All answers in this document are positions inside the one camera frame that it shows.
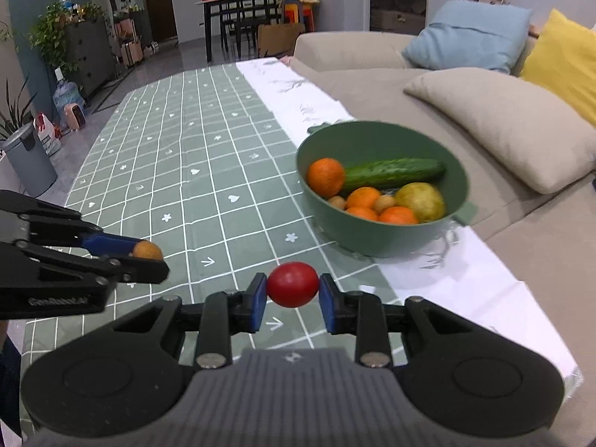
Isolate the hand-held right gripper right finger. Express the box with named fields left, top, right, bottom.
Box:
left=318, top=272, right=485, bottom=368

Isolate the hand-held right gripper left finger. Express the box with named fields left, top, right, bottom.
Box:
left=109, top=272, right=270, bottom=368

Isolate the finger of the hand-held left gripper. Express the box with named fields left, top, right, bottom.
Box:
left=0, top=190, right=140, bottom=258
left=14, top=240, right=171, bottom=289

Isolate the small red tomato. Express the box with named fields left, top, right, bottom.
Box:
left=267, top=262, right=320, bottom=308

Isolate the green colander bowl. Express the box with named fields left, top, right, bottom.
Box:
left=298, top=121, right=472, bottom=258

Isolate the large orange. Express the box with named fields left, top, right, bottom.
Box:
left=347, top=187, right=381, bottom=209
left=306, top=158, right=346, bottom=199
left=378, top=206, right=420, bottom=225

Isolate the green cucumber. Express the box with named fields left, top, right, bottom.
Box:
left=343, top=158, right=446, bottom=191

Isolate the person's dark clothing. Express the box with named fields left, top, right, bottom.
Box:
left=0, top=323, right=24, bottom=436

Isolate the grey trash bin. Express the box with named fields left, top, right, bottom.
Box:
left=1, top=122, right=59, bottom=199

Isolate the green checked tablecloth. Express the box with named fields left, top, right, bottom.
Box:
left=21, top=58, right=583, bottom=429

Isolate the white printed bag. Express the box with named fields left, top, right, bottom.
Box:
left=32, top=112, right=63, bottom=156

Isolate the small pink heater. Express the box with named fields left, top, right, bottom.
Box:
left=63, top=104, right=88, bottom=130

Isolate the yellow-green pear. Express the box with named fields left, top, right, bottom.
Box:
left=395, top=183, right=447, bottom=223

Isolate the blue water jug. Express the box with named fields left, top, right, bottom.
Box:
left=52, top=79, right=86, bottom=119

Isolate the long-leaved potted plant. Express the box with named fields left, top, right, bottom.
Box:
left=0, top=77, right=38, bottom=143

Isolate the dark grey dresser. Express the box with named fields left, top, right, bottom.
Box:
left=63, top=16, right=116, bottom=99

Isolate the shelf rack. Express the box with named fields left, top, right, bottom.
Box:
left=111, top=7, right=146, bottom=70

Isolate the green potted plant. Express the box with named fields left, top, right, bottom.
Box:
left=27, top=2, right=109, bottom=63

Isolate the beige sofa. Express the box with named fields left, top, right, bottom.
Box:
left=289, top=32, right=596, bottom=447

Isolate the black dining table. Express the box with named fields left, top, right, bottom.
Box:
left=196, top=0, right=282, bottom=63

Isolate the brown door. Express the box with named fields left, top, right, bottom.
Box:
left=142, top=0, right=179, bottom=44

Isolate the beige pillow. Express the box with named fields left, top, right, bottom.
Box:
left=403, top=67, right=596, bottom=195

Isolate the cardboard box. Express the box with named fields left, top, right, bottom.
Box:
left=257, top=22, right=306, bottom=59

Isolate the black dining chair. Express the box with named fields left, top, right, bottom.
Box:
left=222, top=0, right=283, bottom=59

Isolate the stack of coloured stools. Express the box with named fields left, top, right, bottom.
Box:
left=283, top=2, right=316, bottom=26

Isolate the light blue pillow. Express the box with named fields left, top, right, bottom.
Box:
left=401, top=0, right=534, bottom=74

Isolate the yellow pillow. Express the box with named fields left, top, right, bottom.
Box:
left=519, top=8, right=596, bottom=126

